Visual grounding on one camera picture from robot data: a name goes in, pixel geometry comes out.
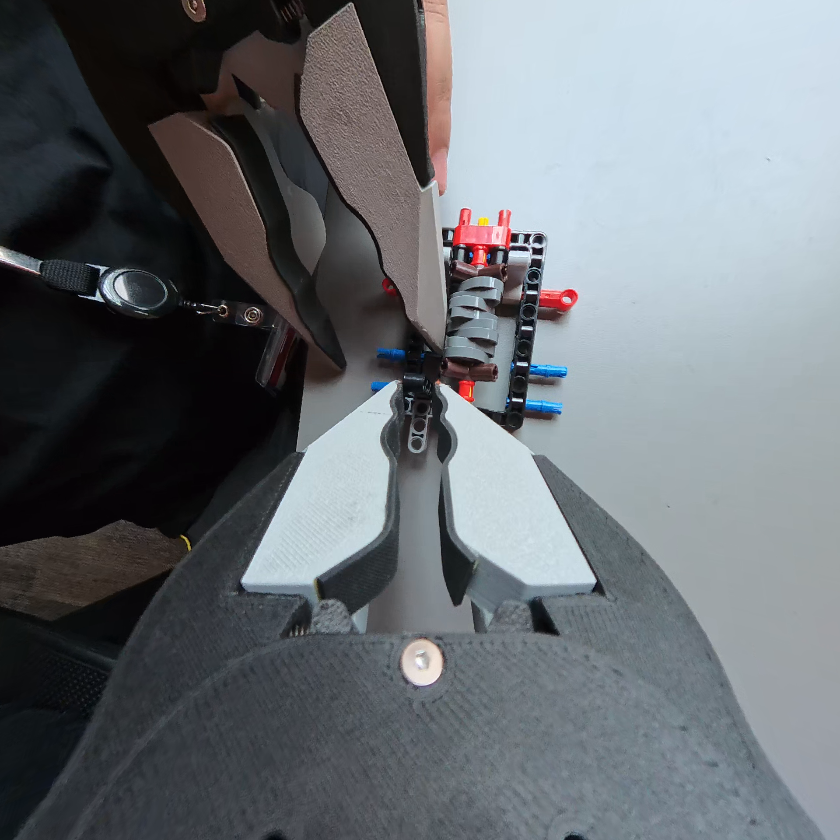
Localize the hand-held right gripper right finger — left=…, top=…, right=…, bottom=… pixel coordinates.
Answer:
left=434, top=384, right=599, bottom=634

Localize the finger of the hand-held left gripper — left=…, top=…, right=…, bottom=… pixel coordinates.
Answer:
left=147, top=110, right=349, bottom=370
left=297, top=2, right=452, bottom=355

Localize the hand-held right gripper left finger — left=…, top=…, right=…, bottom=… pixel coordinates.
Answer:
left=240, top=381, right=403, bottom=618

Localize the lego engine frame assembly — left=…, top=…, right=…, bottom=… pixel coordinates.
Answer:
left=371, top=209, right=580, bottom=455

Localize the person's left hand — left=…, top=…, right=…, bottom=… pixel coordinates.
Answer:
left=420, top=0, right=455, bottom=198

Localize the person's torso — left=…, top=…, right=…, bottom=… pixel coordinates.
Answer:
left=0, top=0, right=309, bottom=547

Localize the black office chair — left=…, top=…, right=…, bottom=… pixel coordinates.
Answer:
left=0, top=607, right=127, bottom=726

